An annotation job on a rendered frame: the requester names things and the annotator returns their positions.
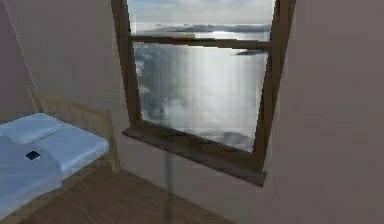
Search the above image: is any wooden bed with blue bedding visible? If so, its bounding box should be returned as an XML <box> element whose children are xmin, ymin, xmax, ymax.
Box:
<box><xmin>0</xmin><ymin>87</ymin><xmax>122</xmax><ymax>224</ymax></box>

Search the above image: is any small black electronic device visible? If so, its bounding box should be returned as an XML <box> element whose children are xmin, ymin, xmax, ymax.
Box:
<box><xmin>24</xmin><ymin>150</ymin><xmax>43</xmax><ymax>161</ymax></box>

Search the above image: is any brown wooden framed window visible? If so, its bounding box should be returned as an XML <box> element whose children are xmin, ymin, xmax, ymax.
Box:
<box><xmin>110</xmin><ymin>0</ymin><xmax>297</xmax><ymax>188</ymax></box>

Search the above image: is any pale blue pillow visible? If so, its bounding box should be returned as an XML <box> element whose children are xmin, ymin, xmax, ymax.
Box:
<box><xmin>0</xmin><ymin>112</ymin><xmax>65</xmax><ymax>145</ymax></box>

